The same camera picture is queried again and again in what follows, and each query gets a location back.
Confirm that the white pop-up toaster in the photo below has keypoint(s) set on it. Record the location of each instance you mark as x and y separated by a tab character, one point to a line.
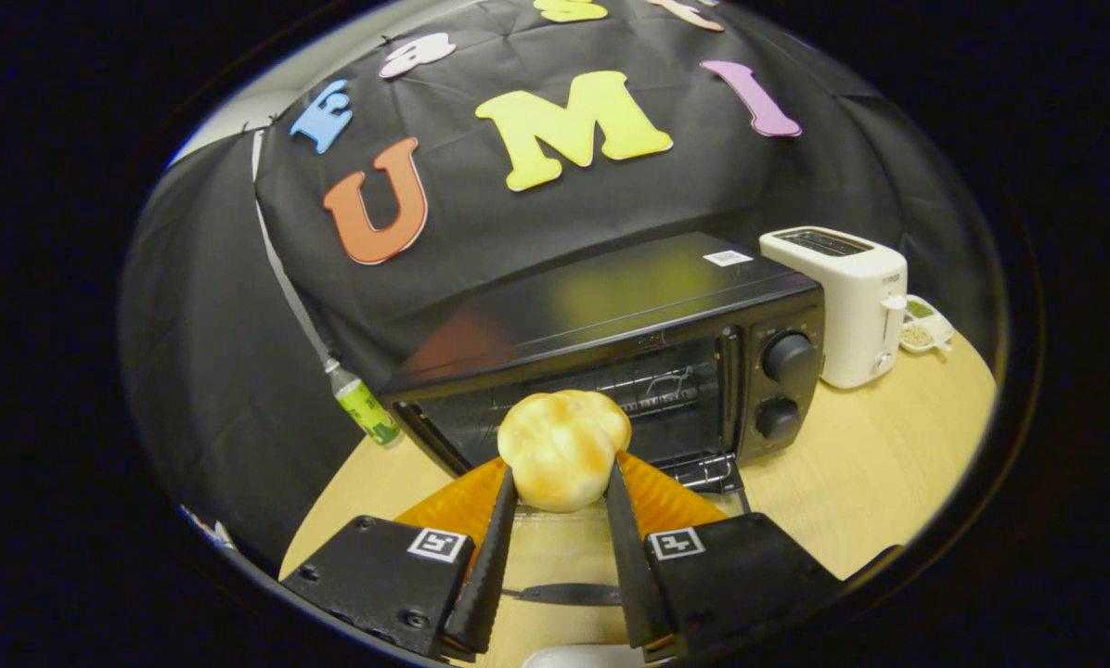
852	315

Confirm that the small white seed dish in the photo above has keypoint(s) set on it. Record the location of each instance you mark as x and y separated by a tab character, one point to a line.
922	329

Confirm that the golden bread bun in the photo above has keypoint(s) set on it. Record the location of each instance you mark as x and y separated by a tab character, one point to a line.
560	450

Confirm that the green label drink bottle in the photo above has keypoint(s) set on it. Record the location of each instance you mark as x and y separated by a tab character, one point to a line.
367	413

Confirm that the black toaster oven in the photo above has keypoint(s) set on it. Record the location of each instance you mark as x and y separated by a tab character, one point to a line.
611	297

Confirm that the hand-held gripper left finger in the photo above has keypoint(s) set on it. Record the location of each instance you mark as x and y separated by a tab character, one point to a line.
490	575

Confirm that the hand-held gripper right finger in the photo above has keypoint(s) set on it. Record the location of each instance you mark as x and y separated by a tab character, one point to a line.
629	575

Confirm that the white square plate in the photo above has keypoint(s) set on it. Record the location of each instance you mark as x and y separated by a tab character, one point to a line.
583	659

